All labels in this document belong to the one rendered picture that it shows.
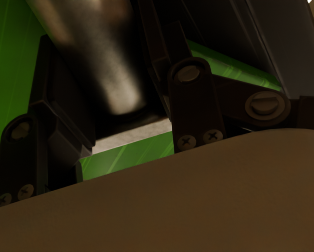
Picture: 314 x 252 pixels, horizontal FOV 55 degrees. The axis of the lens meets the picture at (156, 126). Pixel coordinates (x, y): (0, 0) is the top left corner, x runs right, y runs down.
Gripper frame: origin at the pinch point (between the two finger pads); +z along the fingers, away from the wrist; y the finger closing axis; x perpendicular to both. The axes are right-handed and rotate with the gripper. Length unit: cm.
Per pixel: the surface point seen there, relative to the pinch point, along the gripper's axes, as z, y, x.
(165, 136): 2.4, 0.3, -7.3
